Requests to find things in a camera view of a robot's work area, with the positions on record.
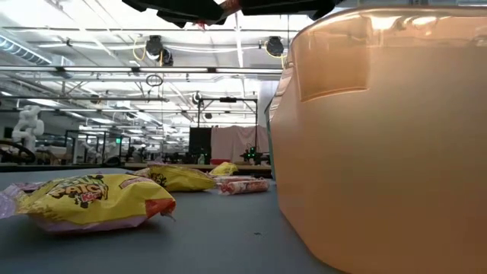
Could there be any pink Skittles packet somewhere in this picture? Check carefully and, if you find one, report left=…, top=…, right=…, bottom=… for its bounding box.
left=13, top=181, right=49, bottom=191

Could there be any black robot with green lights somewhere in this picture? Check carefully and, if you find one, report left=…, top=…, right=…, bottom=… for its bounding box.
left=239, top=146, right=272, bottom=165

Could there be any black upright panel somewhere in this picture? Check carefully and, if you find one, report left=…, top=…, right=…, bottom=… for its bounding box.
left=188, top=126, right=212, bottom=164

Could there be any yellow Sour Patch Kids packet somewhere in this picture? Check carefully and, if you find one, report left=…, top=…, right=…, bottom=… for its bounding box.
left=208, top=161, right=240, bottom=177
left=0, top=173, right=178, bottom=234
left=133, top=164, right=217, bottom=193

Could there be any pink curtain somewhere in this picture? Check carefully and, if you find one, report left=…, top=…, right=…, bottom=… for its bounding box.
left=210, top=125, right=271, bottom=164

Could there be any black table frame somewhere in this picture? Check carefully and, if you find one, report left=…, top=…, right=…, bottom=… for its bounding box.
left=0, top=163, right=126, bottom=173

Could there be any orange plastic bin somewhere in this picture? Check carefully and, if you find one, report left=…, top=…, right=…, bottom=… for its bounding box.
left=268, top=4, right=487, bottom=274

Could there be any Smarties candy roll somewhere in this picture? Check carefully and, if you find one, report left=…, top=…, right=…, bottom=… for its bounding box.
left=212, top=174, right=256, bottom=183
left=217, top=178, right=271, bottom=196

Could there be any black ceiling cable reel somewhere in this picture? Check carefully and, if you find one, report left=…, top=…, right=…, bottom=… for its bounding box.
left=145, top=34, right=175, bottom=68
left=265, top=36, right=285, bottom=58

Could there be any wooden bench top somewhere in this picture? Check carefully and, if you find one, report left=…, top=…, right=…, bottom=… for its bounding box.
left=123, top=162, right=273, bottom=172

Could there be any black stand frame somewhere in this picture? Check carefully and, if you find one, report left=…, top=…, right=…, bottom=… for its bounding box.
left=196, top=97, right=259, bottom=153

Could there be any long ceiling light rail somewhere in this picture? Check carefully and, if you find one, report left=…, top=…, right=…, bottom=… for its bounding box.
left=0, top=65, right=285, bottom=75

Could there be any silver ceiling duct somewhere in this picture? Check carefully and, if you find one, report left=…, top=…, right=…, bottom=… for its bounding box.
left=0, top=33, right=75, bottom=68

